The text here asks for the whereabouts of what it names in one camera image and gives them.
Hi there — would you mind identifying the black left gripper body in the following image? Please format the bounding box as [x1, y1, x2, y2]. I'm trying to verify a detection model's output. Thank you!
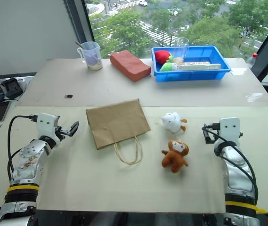
[53, 115, 70, 142]

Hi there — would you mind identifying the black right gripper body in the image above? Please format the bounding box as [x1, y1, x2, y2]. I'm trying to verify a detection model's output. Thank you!
[208, 130, 220, 145]

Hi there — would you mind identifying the brown paper bag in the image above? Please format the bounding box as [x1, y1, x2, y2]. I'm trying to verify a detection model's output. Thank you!
[85, 98, 152, 165]

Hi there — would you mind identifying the white plush chicken toy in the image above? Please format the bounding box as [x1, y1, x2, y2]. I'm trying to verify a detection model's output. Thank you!
[161, 112, 188, 134]

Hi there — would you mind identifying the brown plush monkey toy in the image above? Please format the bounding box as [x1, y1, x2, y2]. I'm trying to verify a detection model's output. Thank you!
[161, 139, 190, 174]

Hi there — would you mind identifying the black charger box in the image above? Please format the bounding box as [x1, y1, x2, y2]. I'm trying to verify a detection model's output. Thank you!
[1, 78, 27, 99]

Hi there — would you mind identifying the blue plastic bin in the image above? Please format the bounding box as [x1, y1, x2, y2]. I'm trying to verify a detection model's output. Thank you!
[151, 45, 232, 82]

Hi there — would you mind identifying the long white box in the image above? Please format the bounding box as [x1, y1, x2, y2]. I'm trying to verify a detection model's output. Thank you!
[177, 63, 222, 71]

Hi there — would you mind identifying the clear measuring jug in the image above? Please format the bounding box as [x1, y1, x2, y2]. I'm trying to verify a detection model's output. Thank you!
[77, 41, 104, 71]

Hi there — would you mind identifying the green plush toy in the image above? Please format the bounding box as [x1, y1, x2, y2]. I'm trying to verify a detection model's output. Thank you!
[159, 61, 179, 72]

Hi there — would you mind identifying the red brick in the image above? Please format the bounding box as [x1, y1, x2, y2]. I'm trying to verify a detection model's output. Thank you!
[110, 49, 152, 82]

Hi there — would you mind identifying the clear bottle red cap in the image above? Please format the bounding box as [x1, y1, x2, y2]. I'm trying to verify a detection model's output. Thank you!
[246, 53, 259, 69]

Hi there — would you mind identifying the clear plastic cup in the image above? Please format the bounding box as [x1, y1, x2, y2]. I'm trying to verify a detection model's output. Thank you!
[171, 37, 190, 65]

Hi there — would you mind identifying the red strawberry plush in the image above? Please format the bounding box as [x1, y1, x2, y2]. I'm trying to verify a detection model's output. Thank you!
[154, 49, 174, 65]

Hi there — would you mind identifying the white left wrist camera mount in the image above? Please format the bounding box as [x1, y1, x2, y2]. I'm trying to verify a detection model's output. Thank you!
[35, 113, 61, 148]

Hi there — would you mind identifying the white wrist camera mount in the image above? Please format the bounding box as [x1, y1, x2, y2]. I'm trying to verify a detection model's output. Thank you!
[35, 113, 61, 148]
[219, 117, 244, 145]

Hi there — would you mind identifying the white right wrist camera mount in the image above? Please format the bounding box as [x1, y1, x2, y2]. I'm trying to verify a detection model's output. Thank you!
[219, 117, 244, 145]

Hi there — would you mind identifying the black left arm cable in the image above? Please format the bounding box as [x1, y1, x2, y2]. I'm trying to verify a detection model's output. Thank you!
[7, 114, 38, 182]

